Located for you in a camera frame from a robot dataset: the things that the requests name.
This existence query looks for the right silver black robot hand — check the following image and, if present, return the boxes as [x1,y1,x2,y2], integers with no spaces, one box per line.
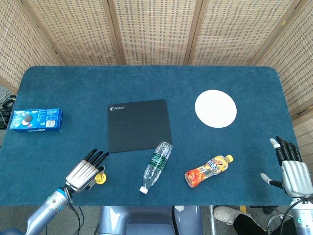
[260,136,313,198]

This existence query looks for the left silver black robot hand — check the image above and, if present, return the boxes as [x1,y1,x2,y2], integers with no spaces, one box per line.
[64,148,110,193]

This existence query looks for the yellow scalloped plastic cap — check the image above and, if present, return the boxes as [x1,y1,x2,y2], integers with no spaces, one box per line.
[94,172,108,185]

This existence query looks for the blue Oreo cookie box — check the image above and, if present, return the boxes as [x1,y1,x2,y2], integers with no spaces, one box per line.
[9,108,63,133]

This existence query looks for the black trouser leg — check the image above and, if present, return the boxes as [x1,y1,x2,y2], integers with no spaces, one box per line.
[233,213,267,235]

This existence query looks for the blue table cloth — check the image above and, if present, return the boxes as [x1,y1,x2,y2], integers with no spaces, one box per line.
[0,65,311,207]

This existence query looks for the clear green-label water bottle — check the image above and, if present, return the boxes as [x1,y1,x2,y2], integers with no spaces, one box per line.
[139,141,173,194]

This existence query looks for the black mouse pad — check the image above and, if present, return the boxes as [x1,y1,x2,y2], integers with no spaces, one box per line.
[107,99,173,154]

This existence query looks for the white sneaker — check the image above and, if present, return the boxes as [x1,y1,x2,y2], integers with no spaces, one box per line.
[213,206,252,226]

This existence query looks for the blue-grey robot torso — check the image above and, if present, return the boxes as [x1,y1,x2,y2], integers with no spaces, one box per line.
[97,205,202,235]

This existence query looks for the orange yellow juice bottle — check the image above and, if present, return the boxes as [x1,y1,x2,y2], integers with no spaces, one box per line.
[184,154,234,188]

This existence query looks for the black floor power box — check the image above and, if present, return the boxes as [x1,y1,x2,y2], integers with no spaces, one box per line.
[0,110,12,130]

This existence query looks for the grey metal table leg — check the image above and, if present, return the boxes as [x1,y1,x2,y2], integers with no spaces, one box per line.
[209,205,217,235]

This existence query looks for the white round plate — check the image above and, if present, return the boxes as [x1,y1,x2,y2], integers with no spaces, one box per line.
[194,90,238,128]

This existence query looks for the woven wooden folding screen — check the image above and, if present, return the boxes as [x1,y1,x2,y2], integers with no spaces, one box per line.
[0,0,313,157]

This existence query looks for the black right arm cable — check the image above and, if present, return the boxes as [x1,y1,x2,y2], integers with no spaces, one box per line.
[266,197,309,235]

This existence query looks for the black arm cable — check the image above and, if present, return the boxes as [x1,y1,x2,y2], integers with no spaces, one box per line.
[266,197,309,235]
[65,195,85,235]

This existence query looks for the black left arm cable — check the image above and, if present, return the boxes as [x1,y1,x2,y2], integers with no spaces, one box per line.
[65,195,85,235]

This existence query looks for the black floor cables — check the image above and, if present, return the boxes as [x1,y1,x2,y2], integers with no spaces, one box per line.
[0,94,17,116]

